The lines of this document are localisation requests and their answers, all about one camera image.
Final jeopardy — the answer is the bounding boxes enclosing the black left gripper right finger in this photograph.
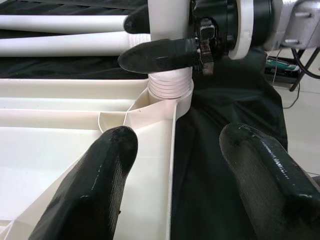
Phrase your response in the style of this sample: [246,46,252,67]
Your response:
[219,121,320,240]

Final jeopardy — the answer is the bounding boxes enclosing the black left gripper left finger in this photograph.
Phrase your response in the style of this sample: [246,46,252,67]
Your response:
[27,125,139,240]

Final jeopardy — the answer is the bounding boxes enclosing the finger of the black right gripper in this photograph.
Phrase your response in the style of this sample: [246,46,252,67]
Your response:
[117,37,201,75]
[124,11,152,35]

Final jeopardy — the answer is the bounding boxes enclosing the white plastic table leg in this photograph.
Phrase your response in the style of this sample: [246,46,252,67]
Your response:
[0,14,130,33]
[147,0,195,100]
[0,31,151,58]

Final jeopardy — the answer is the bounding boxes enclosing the white plastic table top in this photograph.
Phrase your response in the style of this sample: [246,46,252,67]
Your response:
[0,77,195,240]

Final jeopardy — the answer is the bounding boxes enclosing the green white box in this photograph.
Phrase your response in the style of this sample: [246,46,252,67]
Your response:
[264,56,301,75]

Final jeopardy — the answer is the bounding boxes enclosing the black table cloth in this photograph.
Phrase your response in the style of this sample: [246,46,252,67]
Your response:
[0,0,288,240]

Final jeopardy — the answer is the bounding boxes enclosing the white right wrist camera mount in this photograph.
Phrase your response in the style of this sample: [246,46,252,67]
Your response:
[227,0,258,61]

